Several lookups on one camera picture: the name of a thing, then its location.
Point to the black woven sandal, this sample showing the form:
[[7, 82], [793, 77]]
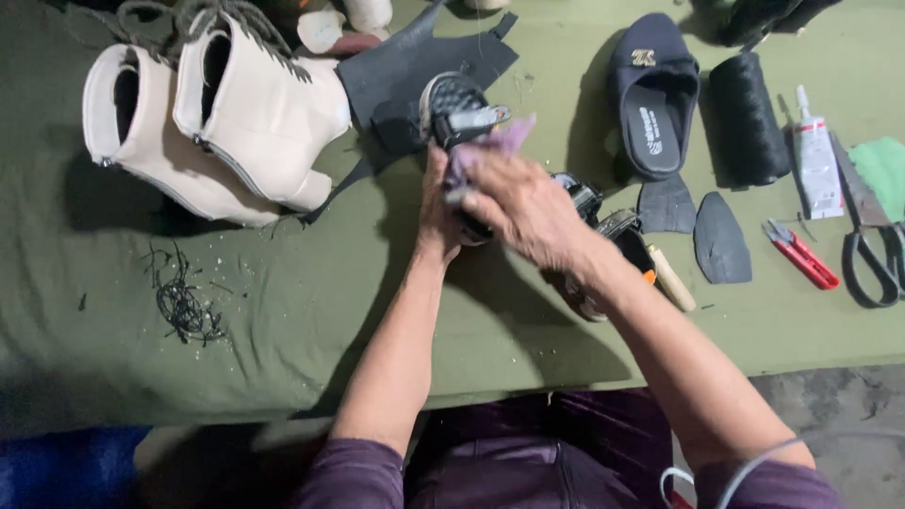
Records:
[[622, 237], [454, 99]]

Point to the person's left fingers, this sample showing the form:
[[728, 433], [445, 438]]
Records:
[[435, 164]]

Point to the olive green table cloth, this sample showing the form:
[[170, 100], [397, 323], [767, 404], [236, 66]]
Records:
[[297, 304]]

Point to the black shoe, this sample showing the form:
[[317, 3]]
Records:
[[763, 18]]

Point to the white thread spool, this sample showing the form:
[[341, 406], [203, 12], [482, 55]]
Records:
[[367, 15]]

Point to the white glue tube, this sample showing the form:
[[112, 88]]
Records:
[[816, 162]]

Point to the cream zip ankle boot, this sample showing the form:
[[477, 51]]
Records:
[[261, 117], [134, 145]]

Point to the green cloth piece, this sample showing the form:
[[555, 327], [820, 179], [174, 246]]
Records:
[[884, 173]]

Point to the small black rubber sole patch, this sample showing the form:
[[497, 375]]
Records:
[[667, 206]]

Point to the white and pink sole piece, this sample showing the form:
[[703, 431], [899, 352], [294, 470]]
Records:
[[322, 32]]

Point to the navy slipper with gold emblem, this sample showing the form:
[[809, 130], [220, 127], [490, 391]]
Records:
[[654, 99]]

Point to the red thread snips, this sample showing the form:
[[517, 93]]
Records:
[[802, 256]]

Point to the person's right hand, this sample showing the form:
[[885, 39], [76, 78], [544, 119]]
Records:
[[537, 212]]

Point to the person's left hand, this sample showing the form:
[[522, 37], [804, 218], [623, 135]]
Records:
[[437, 212]]

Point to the black leather sheet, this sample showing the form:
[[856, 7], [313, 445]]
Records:
[[396, 71]]

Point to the blue fabric item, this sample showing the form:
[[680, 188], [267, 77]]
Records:
[[67, 466]]

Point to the purple cleaning cloth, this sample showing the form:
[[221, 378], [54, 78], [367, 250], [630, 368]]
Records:
[[498, 140]]

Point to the pile of black thread scraps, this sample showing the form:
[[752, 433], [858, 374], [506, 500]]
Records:
[[182, 304]]

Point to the grey braided boot laces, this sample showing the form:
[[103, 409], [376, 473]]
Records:
[[244, 21]]

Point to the pointed black rubber sole patch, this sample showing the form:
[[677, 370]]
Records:
[[721, 244]]

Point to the black thread spool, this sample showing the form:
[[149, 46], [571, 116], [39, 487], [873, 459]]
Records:
[[748, 120]]

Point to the person's purple clothing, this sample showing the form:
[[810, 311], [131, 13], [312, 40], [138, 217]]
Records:
[[523, 459]]

